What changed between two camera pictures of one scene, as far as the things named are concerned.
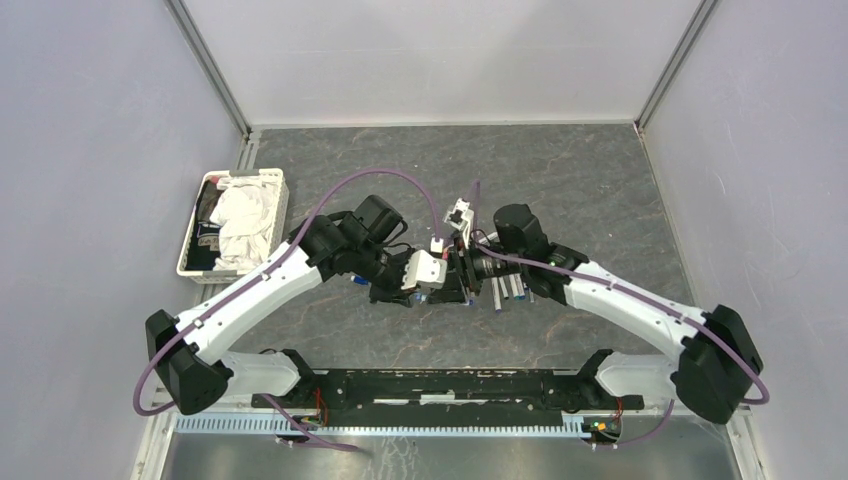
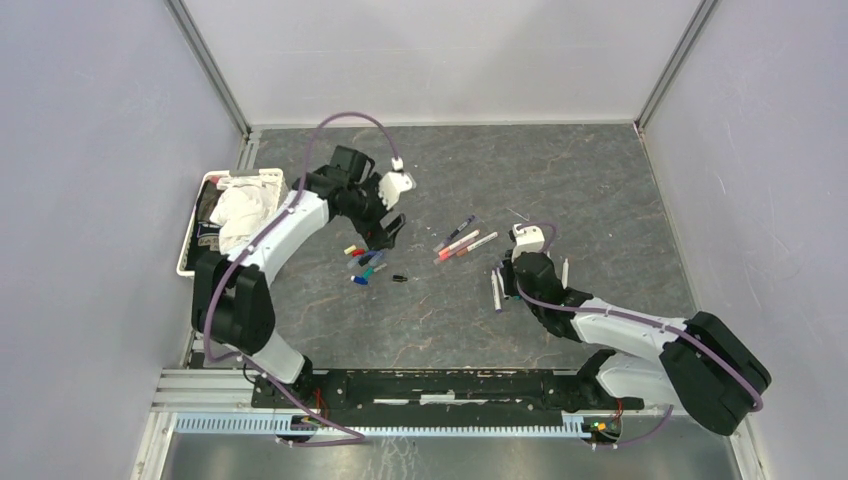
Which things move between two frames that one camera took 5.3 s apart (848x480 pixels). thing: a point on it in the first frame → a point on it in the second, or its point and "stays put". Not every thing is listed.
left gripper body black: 388,277 → 366,209
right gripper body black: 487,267 → 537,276
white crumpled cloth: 243,211 stays put
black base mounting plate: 443,392 stays put
